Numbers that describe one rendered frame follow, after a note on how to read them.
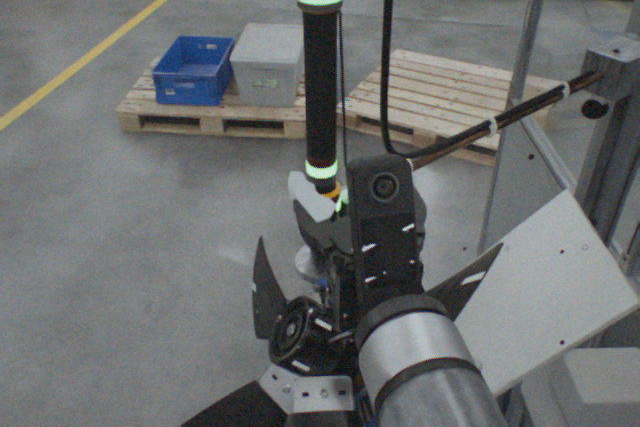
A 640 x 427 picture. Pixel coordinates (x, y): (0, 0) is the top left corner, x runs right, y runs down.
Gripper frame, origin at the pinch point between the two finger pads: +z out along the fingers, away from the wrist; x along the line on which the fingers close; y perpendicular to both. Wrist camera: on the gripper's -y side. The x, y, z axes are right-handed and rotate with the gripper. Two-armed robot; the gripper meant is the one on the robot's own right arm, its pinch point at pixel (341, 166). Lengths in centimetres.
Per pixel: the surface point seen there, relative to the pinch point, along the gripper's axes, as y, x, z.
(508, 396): 64, 35, 12
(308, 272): 19.6, -2.5, 6.1
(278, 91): 140, 31, 285
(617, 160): 32, 63, 35
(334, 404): 47.8, 0.9, 6.1
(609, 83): 12, 53, 31
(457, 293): 23.2, 15.8, 1.8
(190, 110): 151, -23, 294
